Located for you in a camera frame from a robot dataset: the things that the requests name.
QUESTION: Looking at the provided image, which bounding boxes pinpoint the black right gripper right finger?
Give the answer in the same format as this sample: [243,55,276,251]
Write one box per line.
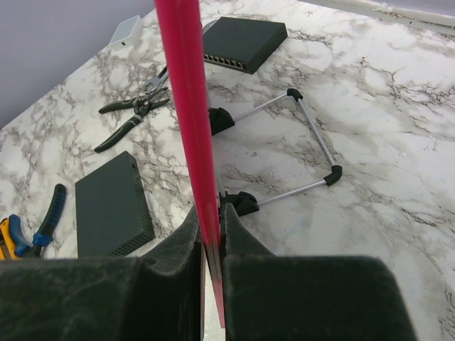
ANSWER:
[220,203,417,340]

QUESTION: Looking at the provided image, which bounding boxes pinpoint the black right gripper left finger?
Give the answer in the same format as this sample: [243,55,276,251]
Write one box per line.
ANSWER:
[1,210,204,340]

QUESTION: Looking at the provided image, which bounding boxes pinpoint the pink framed whiteboard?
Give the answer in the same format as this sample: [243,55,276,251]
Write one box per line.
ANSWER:
[156,1,225,328]

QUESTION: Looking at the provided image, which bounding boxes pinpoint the small white square box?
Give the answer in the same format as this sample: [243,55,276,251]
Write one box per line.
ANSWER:
[109,16,143,51]

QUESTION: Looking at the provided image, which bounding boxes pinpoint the black flat network switch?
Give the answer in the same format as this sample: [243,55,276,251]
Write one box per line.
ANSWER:
[75,151,155,258]

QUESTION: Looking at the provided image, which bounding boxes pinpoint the black wire whiteboard stand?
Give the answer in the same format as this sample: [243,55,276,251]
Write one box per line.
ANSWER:
[207,87,343,217]

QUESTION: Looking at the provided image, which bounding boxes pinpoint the blue handled cutting pliers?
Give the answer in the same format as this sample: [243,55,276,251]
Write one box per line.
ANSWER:
[8,183,68,259]

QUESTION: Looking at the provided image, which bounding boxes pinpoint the black handled wire stripper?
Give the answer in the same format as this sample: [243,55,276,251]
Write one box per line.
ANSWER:
[94,66,170,153]

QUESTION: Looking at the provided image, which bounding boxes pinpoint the black rear network switch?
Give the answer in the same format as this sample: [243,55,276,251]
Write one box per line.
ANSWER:
[203,17,287,75]

